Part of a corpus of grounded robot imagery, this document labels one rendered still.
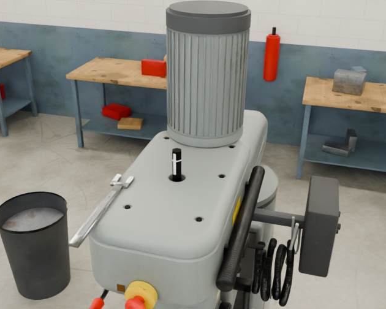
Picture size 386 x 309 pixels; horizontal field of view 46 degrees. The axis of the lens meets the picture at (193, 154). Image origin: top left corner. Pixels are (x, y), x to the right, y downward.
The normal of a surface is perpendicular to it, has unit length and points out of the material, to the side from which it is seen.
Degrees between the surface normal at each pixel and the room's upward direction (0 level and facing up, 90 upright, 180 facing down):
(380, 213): 0
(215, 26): 90
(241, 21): 90
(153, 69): 90
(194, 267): 90
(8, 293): 0
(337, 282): 0
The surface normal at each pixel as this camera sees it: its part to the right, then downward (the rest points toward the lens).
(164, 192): 0.01, -0.89
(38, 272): 0.29, 0.50
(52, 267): 0.67, 0.41
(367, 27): -0.26, 0.44
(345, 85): -0.46, 0.40
